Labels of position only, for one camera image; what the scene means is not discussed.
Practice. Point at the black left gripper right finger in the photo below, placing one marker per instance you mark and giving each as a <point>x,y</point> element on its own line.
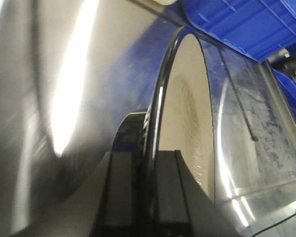
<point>182,207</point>

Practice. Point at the metal shelf frame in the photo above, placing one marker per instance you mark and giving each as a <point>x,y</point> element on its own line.
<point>71,71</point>

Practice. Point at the blue bin upper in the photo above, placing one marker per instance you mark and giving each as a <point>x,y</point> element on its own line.
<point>255,28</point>

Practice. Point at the cream plate with black rim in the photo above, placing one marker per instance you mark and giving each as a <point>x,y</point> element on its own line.
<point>178,118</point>

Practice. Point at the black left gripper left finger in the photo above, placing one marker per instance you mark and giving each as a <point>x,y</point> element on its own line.
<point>103,206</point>

